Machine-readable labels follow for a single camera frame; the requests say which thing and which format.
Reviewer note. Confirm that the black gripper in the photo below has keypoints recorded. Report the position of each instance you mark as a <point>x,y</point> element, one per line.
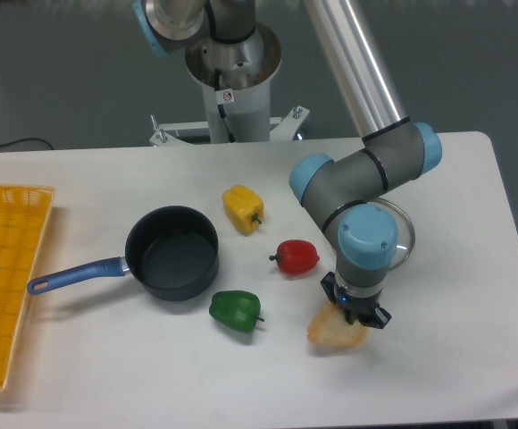
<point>356,302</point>

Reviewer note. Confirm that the glass pot lid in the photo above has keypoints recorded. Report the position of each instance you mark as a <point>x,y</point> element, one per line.
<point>406,237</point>

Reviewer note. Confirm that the yellow bell pepper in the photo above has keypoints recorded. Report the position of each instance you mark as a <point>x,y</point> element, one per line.
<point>244,208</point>

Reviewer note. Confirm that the triangle toast bread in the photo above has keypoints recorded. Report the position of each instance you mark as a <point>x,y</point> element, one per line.
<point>330,328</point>

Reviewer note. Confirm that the red bell pepper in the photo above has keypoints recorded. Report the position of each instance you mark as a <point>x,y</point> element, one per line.
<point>295,257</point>

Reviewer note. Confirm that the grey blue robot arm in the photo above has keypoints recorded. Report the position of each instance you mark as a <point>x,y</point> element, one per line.
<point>337,195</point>

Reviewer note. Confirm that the green bell pepper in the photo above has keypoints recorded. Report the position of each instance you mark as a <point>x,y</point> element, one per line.
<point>238,310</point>

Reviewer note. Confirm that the dark pot blue handle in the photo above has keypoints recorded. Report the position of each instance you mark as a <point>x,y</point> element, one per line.
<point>172,251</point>

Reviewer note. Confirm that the yellow woven basket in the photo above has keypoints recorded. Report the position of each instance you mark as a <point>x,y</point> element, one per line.
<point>24,213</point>

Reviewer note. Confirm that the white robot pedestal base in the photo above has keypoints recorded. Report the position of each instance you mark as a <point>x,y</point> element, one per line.
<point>235,80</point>

